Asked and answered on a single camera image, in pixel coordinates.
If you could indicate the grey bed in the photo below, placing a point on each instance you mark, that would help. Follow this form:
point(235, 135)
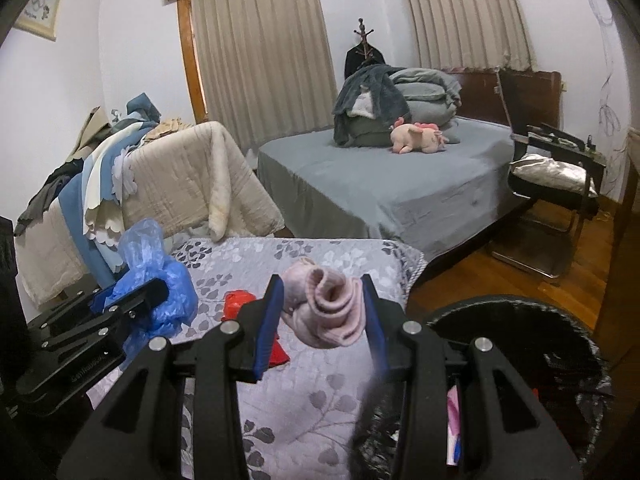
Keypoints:
point(431, 202)

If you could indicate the pink plush pig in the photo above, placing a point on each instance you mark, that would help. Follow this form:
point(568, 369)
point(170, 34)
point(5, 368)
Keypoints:
point(407, 137)

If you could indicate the left beige curtain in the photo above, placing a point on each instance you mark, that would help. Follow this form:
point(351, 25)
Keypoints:
point(266, 67)

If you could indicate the right beige curtain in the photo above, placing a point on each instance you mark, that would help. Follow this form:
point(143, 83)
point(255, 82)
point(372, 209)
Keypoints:
point(475, 34)

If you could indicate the framed wall picture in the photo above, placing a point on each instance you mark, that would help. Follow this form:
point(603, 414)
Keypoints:
point(39, 18)

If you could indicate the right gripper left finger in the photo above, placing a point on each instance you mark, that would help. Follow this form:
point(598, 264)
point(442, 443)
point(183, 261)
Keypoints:
point(171, 393)

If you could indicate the pink sock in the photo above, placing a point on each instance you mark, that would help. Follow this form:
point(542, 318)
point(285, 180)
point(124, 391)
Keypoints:
point(322, 306)

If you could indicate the black chair with cushion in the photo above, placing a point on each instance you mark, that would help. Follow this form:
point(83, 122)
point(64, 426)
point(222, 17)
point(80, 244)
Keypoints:
point(551, 166)

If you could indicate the blue plastic bag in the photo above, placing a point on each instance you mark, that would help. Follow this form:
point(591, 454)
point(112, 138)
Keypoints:
point(165, 280)

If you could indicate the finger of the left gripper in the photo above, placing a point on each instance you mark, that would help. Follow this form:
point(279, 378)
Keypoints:
point(141, 301)

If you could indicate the coat rack with jacket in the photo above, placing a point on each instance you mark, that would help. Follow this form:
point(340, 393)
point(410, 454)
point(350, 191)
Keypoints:
point(363, 54)

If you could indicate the black trash bin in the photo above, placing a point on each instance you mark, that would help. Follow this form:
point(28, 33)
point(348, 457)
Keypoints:
point(551, 351)

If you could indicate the blue and cream cloths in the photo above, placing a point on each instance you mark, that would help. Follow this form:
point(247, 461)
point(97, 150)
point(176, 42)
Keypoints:
point(79, 233)

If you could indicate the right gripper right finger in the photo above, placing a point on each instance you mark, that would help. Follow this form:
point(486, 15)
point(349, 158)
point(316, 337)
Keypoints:
point(466, 412)

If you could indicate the wooden headboard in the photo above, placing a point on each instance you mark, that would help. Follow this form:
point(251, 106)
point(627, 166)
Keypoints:
point(539, 95)

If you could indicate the red plastic ball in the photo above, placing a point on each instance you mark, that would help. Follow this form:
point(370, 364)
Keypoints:
point(233, 303)

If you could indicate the pile of grey blankets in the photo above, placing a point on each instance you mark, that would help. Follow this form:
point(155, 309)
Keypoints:
point(376, 96)

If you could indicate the floral grey quilt cover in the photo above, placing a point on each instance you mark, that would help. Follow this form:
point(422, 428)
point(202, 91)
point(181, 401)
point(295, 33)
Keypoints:
point(298, 421)

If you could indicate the beige curtain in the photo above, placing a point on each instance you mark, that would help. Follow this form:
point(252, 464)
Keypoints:
point(266, 67)
point(475, 34)

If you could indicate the beige quilt on rack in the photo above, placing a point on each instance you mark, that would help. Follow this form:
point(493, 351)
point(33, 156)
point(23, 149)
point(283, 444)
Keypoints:
point(188, 177)

